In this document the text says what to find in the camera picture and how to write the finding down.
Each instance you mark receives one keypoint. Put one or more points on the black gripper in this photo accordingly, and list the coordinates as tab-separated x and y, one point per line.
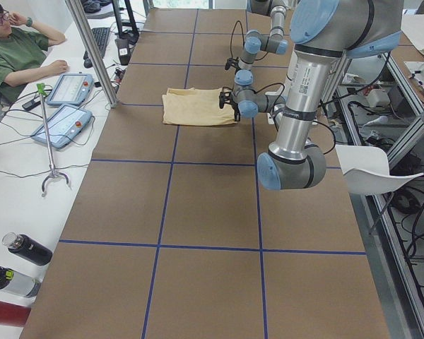
227	99

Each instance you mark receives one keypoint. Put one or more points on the cream long-sleeve graphic shirt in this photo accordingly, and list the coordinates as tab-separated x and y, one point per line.
195	107

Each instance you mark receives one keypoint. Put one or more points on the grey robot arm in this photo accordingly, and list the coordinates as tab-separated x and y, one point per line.
272	42
322	32

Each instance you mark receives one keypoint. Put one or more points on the white plastic chair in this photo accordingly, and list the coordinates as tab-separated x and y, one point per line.
366	170

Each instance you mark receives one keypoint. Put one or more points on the black keyboard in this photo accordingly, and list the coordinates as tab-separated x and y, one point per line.
101	36

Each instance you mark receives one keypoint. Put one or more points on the upper blue teach pendant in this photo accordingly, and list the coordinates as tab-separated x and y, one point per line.
70	88

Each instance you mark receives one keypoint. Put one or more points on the blue teach pendant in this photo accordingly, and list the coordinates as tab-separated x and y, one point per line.
66	123
70	88

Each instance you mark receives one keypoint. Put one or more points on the lower blue teach pendant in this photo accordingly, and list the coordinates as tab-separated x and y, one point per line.
66	123

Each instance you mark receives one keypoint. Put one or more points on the metal reacher grabber tool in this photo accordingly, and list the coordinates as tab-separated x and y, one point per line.
54	173

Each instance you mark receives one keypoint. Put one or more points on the small black phone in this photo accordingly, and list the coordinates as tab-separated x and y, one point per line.
31	104

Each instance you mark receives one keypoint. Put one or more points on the seated person green shirt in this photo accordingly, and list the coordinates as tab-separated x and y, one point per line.
23	44

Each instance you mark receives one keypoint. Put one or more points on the black water bottle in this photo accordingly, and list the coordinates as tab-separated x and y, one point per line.
27	248

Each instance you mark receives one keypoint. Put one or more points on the red bottle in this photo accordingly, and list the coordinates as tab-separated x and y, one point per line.
13	314

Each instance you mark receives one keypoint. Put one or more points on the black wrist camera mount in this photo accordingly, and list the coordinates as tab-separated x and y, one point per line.
224	91
232	63

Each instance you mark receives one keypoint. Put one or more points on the aluminium frame post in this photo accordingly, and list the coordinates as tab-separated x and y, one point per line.
79	18

